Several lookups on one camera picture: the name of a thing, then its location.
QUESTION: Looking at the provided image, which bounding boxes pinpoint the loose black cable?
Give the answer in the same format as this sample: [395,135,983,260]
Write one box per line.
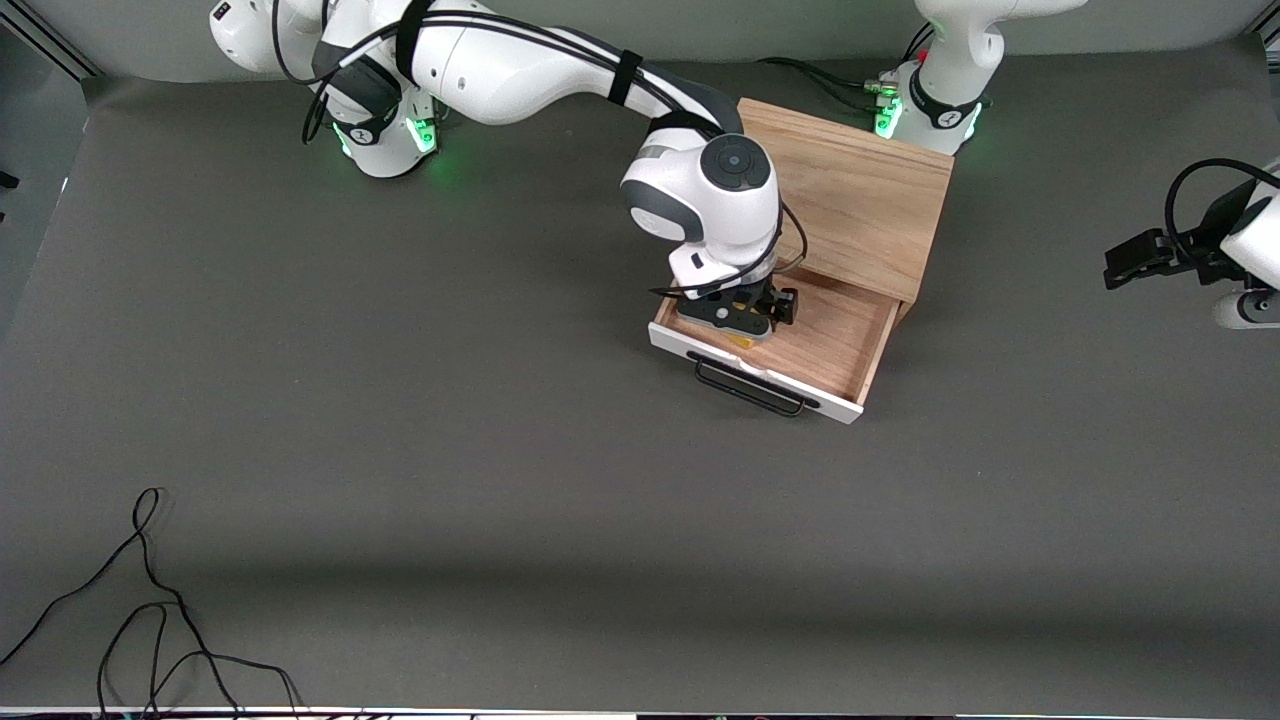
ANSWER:
[0,487,306,717]

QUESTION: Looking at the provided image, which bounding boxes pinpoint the wooden drawer cabinet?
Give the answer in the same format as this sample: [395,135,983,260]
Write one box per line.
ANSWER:
[735,97,956,323]

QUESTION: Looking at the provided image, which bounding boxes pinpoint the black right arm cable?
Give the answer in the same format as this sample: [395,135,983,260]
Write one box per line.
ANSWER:
[272,0,806,301]

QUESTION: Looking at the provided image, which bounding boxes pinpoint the aluminium frame rail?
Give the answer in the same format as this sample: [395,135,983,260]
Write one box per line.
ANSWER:
[0,15,101,81]

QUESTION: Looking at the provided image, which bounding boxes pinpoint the white drawer with black handle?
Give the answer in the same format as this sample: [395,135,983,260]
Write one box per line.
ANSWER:
[648,265,903,425]

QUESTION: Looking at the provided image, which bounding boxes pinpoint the black left arm base cables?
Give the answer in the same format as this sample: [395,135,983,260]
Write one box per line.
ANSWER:
[757,25,936,113]

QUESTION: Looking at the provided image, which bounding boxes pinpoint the black arm base cables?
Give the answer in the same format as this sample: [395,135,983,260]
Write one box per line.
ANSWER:
[757,25,936,113]
[300,60,456,146]

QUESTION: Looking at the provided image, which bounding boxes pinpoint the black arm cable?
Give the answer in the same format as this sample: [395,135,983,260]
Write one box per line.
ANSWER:
[272,0,806,301]
[1165,158,1280,263]

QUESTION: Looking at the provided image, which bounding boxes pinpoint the black right arm base cables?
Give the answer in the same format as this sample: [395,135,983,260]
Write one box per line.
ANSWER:
[300,60,456,146]

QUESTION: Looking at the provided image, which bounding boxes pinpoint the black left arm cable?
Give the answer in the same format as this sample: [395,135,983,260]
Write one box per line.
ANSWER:
[1165,158,1280,263]

